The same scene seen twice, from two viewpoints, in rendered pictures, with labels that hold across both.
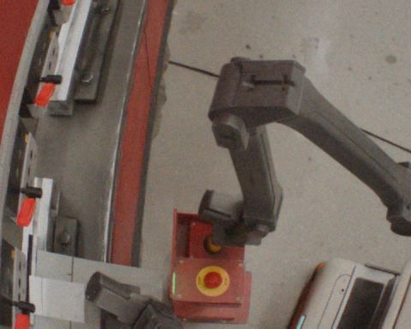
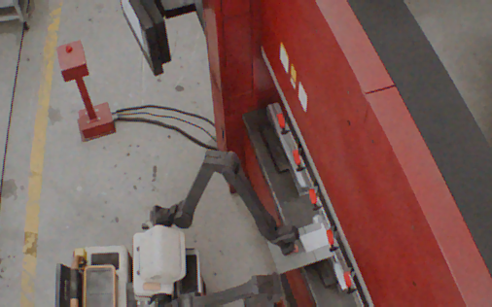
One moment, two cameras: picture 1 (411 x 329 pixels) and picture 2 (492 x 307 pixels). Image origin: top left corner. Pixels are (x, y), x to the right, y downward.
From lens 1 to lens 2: 199 cm
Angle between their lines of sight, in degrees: 47
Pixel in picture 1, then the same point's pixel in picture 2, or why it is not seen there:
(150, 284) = (281, 265)
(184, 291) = not seen: hidden behind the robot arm
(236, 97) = (272, 278)
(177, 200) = not seen: outside the picture
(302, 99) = (251, 284)
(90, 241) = (316, 282)
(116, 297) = (286, 230)
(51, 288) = (319, 243)
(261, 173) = not seen: hidden behind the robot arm
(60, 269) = (319, 253)
